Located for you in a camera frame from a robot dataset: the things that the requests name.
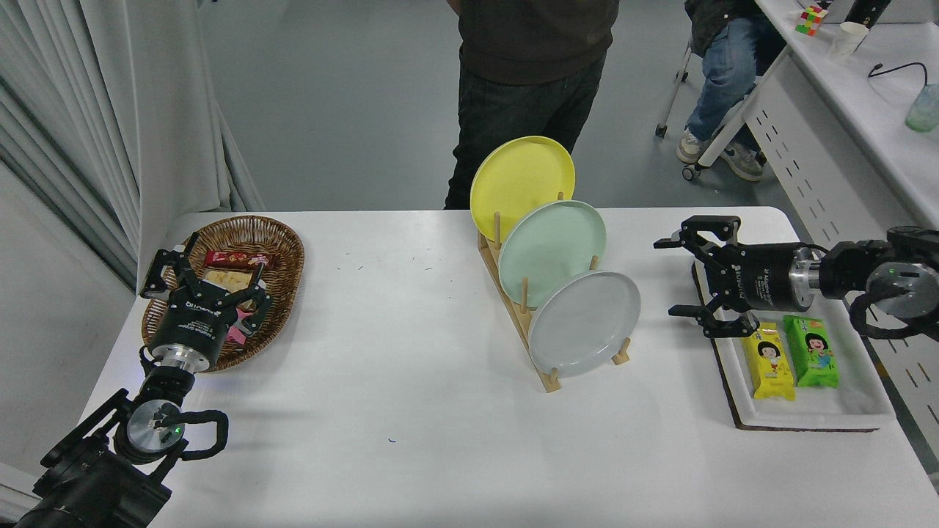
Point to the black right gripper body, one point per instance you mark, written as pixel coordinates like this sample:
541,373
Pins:
766,279

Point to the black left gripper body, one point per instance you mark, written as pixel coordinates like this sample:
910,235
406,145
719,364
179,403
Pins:
192,323

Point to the grey plate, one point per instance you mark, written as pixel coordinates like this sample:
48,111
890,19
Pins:
583,323

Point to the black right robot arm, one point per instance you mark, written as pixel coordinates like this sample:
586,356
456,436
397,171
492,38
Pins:
902,279

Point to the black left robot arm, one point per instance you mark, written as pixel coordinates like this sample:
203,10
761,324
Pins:
88,484

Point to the mint green plate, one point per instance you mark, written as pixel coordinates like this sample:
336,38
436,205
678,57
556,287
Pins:
550,249

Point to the wooden plate rack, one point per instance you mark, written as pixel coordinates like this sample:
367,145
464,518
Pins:
546,381

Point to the yellow plate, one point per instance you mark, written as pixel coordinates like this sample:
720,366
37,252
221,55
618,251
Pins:
521,180

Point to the pale yellow snack pack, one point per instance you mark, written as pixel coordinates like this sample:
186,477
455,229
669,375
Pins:
224,280

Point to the pink snack wrapper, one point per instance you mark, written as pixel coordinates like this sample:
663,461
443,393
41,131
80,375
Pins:
236,335

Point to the red snack bar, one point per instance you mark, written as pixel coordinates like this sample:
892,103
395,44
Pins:
235,258

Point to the brown wicker basket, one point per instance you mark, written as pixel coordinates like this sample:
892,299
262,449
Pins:
286,249

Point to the yellow snack bar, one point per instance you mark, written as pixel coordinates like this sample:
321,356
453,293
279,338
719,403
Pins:
770,367

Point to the green snack bar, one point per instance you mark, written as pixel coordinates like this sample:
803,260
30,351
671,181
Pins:
810,356

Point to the white perforated desk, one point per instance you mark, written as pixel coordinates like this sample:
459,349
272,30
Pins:
843,169

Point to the white chair leg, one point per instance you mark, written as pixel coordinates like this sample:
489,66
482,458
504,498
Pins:
673,99

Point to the white rectangular tray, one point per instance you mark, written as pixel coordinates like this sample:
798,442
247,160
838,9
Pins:
851,396

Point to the person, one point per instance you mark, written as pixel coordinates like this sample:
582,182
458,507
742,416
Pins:
726,73
528,103

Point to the grey curtain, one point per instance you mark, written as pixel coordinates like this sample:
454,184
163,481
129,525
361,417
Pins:
110,110

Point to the green translucent cup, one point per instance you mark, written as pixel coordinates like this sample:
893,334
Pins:
924,110

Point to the colourful puzzle cube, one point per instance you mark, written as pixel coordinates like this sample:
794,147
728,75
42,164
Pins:
812,20

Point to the white paper cup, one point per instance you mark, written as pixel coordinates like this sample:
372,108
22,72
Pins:
847,40

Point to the black object on desk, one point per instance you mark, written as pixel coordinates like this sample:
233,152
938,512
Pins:
869,11

